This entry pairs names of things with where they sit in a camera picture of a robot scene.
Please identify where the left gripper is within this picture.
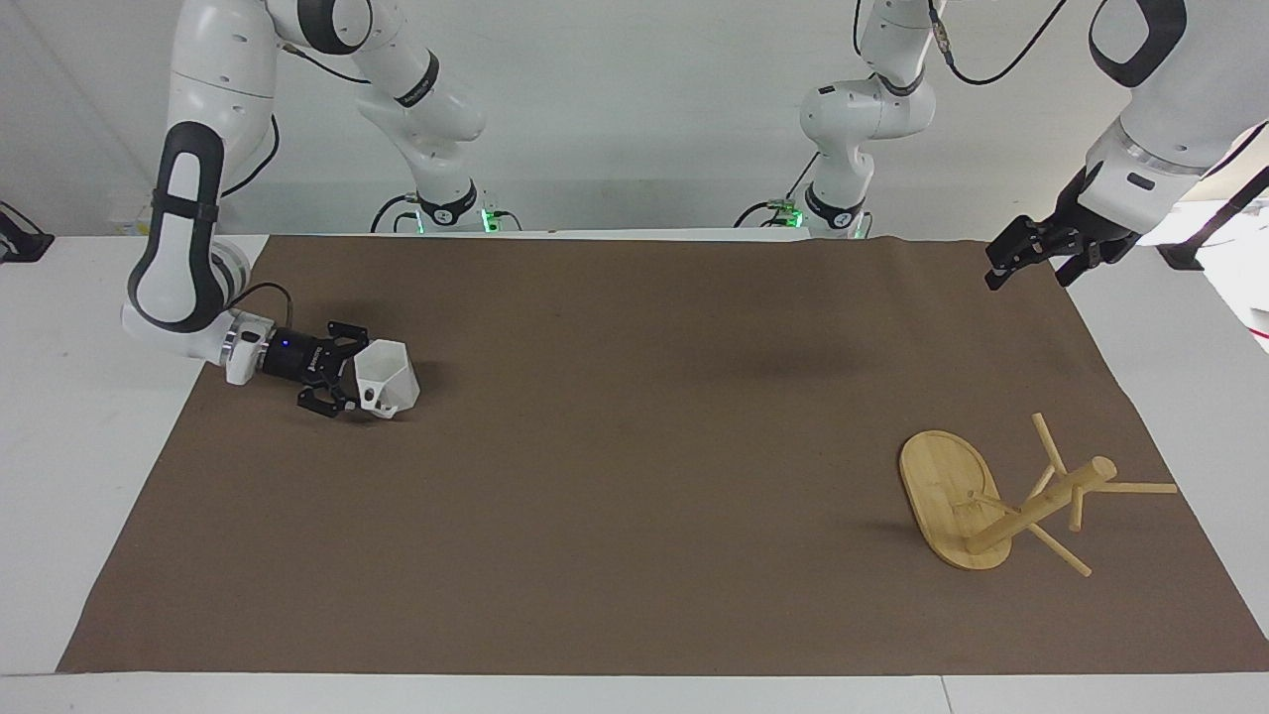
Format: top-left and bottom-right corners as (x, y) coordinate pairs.
(983, 166), (1139, 292)

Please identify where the wooden cup rack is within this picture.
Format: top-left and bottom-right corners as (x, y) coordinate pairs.
(898, 412), (1180, 578)

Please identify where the black stand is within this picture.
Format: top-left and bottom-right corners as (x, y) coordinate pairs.
(1156, 164), (1269, 272)
(0, 200), (57, 265)

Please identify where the white faceted cup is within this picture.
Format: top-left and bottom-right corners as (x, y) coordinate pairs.
(354, 339), (422, 420)

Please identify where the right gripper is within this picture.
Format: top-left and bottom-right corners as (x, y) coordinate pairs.
(261, 319), (374, 420)

